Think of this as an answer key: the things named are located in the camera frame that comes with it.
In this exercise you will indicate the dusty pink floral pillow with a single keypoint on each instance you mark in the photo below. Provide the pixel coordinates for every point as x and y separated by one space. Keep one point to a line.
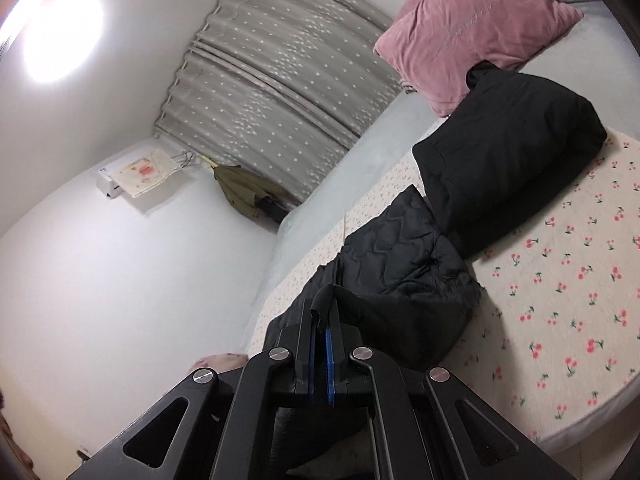
221 363

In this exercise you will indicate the pink velvet pillow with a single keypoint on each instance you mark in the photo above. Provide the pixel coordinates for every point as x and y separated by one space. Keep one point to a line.
433 43

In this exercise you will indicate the grey dotted curtain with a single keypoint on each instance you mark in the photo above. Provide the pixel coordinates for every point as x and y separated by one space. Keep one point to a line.
283 88

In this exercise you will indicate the wall air conditioner with cover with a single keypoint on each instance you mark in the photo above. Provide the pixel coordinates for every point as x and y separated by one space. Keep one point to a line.
138 172

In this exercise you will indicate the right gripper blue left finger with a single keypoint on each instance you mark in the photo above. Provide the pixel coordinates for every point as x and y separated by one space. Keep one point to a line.
308 359

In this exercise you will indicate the cherry print bed sheet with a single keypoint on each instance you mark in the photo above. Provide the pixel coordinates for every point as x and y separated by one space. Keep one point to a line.
554 346

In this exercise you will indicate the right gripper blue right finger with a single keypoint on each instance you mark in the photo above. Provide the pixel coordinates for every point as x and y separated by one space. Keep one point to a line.
341 340

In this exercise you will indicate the light grey bed cover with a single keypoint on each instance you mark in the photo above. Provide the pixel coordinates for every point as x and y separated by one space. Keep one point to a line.
595 59

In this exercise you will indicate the olive green hanging coat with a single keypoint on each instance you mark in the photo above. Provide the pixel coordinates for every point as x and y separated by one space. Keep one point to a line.
250 194

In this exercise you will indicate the black quilted puffer jacket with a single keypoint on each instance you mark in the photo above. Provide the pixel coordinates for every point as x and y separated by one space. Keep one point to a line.
400 281

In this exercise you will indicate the black folded garment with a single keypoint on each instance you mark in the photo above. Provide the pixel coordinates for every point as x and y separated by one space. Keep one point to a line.
508 149

